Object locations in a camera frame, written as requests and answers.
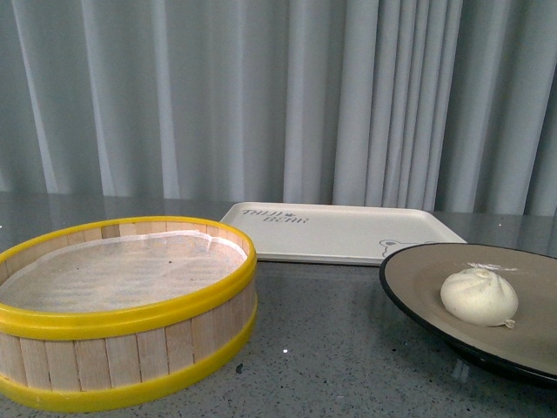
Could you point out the grey pleated curtain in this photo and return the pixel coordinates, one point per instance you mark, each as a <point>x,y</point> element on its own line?
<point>434,105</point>

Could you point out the tan plate black rim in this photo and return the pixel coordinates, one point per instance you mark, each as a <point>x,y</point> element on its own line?
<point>412,278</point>

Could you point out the white steamer liner cloth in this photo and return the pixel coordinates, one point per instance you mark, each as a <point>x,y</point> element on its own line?
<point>118,273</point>

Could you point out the white steamed bun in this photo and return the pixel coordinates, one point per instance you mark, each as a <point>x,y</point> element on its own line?
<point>480,297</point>

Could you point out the cream bear serving tray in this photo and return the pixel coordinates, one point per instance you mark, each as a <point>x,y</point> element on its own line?
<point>345,235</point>

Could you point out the yellow rimmed bamboo steamer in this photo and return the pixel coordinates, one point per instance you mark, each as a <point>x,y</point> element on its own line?
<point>82,362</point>

